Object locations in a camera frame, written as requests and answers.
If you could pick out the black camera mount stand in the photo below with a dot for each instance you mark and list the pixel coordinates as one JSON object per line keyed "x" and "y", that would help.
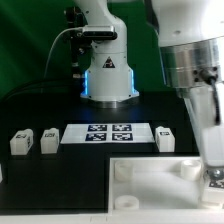
{"x": 78, "y": 45}

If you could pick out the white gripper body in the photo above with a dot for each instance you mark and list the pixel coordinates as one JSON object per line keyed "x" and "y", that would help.
{"x": 208, "y": 135}

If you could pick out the white part left edge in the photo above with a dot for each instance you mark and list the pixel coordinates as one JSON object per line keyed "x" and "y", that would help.
{"x": 1, "y": 173}

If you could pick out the white marker sheet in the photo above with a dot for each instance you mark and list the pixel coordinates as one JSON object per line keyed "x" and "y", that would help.
{"x": 108, "y": 133}

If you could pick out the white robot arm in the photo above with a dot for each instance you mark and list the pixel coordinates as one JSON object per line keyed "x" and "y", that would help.
{"x": 191, "y": 44}

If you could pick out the white square table top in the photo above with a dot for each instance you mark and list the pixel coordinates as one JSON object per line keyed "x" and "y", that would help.
{"x": 155, "y": 183}

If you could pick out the grey camera on mount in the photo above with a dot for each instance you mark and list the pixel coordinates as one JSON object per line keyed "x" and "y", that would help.
{"x": 99, "y": 32}

